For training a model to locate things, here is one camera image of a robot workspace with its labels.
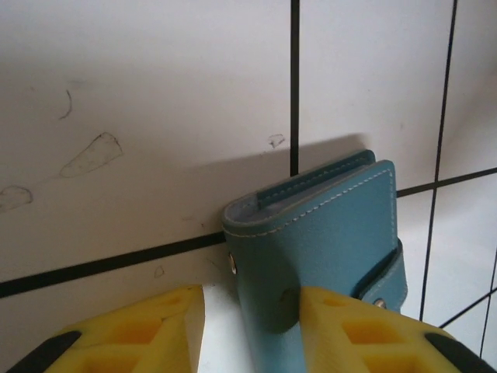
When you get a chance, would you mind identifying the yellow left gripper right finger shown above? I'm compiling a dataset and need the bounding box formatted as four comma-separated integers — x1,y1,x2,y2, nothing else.
297,286,497,373

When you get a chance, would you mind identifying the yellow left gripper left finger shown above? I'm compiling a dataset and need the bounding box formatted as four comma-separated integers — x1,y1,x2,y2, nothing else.
0,284,206,373

